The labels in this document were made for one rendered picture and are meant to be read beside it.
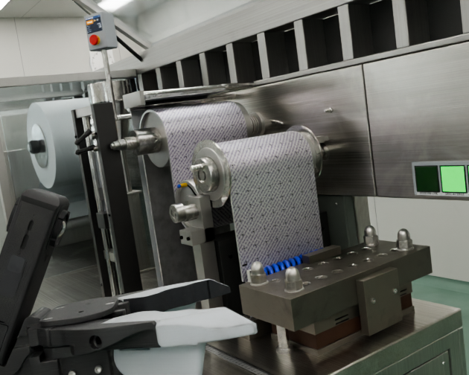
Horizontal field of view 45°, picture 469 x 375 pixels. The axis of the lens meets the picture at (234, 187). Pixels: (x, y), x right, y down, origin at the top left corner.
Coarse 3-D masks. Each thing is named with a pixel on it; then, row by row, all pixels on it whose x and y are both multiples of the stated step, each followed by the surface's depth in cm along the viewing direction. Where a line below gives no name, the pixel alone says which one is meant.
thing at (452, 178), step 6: (444, 168) 111; (450, 168) 110; (456, 168) 109; (462, 168) 108; (444, 174) 111; (450, 174) 110; (456, 174) 109; (462, 174) 108; (444, 180) 111; (450, 180) 110; (456, 180) 109; (462, 180) 108; (444, 186) 111; (450, 186) 110; (456, 186) 109; (462, 186) 108
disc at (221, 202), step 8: (200, 144) 121; (208, 144) 119; (216, 144) 116; (216, 152) 117; (192, 160) 125; (224, 160) 115; (224, 168) 115; (200, 192) 125; (224, 192) 117; (216, 200) 120; (224, 200) 118
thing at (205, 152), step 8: (304, 136) 131; (312, 144) 130; (200, 152) 122; (208, 152) 119; (312, 152) 129; (216, 160) 117; (224, 176) 116; (224, 184) 116; (208, 192) 122; (216, 192) 119
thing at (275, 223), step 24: (264, 192) 121; (288, 192) 125; (312, 192) 129; (240, 216) 118; (264, 216) 121; (288, 216) 125; (312, 216) 129; (240, 240) 118; (264, 240) 121; (288, 240) 125; (312, 240) 129; (240, 264) 118; (264, 264) 121
